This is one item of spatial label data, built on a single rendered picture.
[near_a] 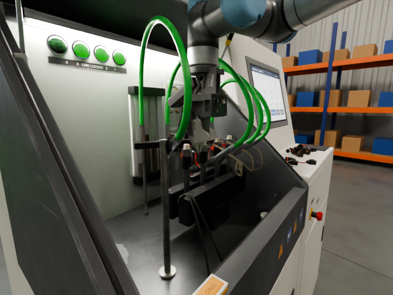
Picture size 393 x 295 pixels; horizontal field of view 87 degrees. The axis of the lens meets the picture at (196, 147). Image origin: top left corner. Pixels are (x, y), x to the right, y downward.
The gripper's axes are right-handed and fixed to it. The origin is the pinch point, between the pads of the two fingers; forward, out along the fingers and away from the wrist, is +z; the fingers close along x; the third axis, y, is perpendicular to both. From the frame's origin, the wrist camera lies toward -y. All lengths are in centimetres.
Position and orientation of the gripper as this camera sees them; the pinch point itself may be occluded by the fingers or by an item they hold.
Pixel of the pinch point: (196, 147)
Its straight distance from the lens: 56.3
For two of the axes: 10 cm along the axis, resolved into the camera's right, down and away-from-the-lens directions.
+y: 7.8, 1.2, -6.2
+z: 0.0, 9.8, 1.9
